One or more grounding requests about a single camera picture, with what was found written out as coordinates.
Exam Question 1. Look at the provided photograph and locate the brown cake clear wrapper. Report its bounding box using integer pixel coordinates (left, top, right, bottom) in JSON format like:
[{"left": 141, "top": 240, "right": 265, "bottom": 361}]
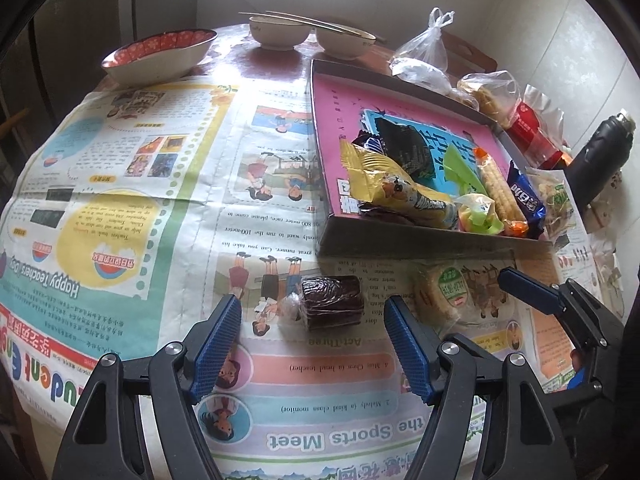
[{"left": 280, "top": 276, "right": 365, "bottom": 332}]

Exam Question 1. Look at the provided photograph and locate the tied clear plastic bag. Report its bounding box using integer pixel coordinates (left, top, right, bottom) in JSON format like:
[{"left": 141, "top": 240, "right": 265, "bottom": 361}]
[{"left": 395, "top": 7, "right": 456, "bottom": 73}]

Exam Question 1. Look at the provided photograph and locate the crumpled clear plastic bag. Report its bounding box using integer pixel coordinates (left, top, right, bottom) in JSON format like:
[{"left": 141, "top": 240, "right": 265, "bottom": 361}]
[{"left": 390, "top": 57, "right": 453, "bottom": 95}]

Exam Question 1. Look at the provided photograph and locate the clear green snack packet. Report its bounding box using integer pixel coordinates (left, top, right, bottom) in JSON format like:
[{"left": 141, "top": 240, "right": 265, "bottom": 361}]
[{"left": 457, "top": 192, "right": 506, "bottom": 235}]

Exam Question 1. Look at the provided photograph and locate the yellow snack packet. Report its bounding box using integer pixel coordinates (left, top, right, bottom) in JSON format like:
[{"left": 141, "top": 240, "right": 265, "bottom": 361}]
[{"left": 340, "top": 139, "right": 458, "bottom": 231}]

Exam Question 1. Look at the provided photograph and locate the dark refrigerator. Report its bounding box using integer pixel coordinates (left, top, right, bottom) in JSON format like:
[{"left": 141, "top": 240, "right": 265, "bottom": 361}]
[{"left": 0, "top": 0, "right": 137, "bottom": 151}]

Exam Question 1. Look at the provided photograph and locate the blue cookie packet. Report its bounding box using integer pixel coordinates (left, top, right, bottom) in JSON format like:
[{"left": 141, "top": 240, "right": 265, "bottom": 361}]
[{"left": 507, "top": 160, "right": 547, "bottom": 236}]

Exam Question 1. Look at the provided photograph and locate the wooden chair carved back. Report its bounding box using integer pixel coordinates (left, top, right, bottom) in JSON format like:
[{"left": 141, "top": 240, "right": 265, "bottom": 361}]
[{"left": 440, "top": 30, "right": 499, "bottom": 77}]

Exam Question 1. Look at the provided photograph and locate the plastic bag of fried food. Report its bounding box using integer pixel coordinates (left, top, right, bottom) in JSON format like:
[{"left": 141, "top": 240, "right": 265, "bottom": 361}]
[{"left": 457, "top": 71, "right": 521, "bottom": 123}]

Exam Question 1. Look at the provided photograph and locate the orange corn sausage packet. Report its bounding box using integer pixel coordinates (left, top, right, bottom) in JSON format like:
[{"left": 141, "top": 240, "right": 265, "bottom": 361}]
[{"left": 472, "top": 147, "right": 530, "bottom": 238}]

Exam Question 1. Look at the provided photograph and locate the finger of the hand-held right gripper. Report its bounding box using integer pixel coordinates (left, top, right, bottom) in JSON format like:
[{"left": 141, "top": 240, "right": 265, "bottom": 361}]
[
  {"left": 552, "top": 364, "right": 605, "bottom": 409},
  {"left": 496, "top": 268, "right": 627, "bottom": 352}
]

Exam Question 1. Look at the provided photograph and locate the dark green pea packet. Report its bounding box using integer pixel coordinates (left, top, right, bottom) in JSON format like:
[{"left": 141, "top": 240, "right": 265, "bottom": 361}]
[{"left": 372, "top": 116, "right": 448, "bottom": 183}]

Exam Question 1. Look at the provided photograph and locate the dark shallow cardboard box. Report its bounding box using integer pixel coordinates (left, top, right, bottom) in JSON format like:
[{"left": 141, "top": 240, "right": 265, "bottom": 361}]
[{"left": 310, "top": 59, "right": 556, "bottom": 260}]

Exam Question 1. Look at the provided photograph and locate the pink book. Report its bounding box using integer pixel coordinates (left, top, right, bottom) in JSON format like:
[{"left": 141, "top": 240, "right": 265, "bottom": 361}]
[{"left": 313, "top": 71, "right": 516, "bottom": 221}]

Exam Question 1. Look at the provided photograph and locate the colourful printed newspaper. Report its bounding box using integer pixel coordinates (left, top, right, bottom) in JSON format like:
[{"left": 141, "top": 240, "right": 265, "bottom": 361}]
[
  {"left": 0, "top": 72, "right": 506, "bottom": 480},
  {"left": 415, "top": 240, "right": 603, "bottom": 401}
]

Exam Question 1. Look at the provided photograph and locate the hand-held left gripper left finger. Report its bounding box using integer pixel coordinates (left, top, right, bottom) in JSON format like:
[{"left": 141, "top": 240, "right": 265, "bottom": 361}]
[{"left": 52, "top": 294, "right": 244, "bottom": 480}]

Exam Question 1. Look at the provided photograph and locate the black thermos bottle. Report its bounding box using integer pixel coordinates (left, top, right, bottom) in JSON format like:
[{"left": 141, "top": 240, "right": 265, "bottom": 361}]
[{"left": 567, "top": 109, "right": 638, "bottom": 211}]

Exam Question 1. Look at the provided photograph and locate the clear rice cracker packet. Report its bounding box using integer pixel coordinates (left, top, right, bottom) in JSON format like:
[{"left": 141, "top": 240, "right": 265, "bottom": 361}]
[
  {"left": 530, "top": 170, "right": 581, "bottom": 241},
  {"left": 412, "top": 262, "right": 516, "bottom": 326}
]

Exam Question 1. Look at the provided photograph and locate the wooden chopstick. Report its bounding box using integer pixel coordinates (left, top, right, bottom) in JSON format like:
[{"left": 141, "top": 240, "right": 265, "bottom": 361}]
[
  {"left": 265, "top": 10, "right": 377, "bottom": 39},
  {"left": 239, "top": 11, "right": 323, "bottom": 25}
]

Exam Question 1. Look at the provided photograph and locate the red patterned bowl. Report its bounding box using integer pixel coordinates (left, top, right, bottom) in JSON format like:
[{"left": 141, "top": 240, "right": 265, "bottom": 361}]
[{"left": 101, "top": 29, "right": 218, "bottom": 86}]

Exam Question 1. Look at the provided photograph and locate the light green snack packet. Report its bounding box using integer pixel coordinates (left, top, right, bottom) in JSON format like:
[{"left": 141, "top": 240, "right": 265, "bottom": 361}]
[{"left": 440, "top": 142, "right": 488, "bottom": 196}]

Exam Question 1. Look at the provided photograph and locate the red tissue pack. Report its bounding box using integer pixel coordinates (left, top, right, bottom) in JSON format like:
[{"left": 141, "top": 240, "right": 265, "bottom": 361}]
[{"left": 505, "top": 85, "right": 567, "bottom": 171}]

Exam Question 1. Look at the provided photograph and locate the white ceramic bowl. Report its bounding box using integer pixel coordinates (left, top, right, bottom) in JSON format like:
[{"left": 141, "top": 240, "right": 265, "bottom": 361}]
[
  {"left": 315, "top": 27, "right": 377, "bottom": 61},
  {"left": 249, "top": 15, "right": 312, "bottom": 52}
]

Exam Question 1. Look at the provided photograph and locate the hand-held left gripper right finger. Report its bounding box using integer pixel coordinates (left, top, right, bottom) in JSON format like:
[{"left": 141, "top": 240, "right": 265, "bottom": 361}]
[{"left": 383, "top": 295, "right": 576, "bottom": 480}]

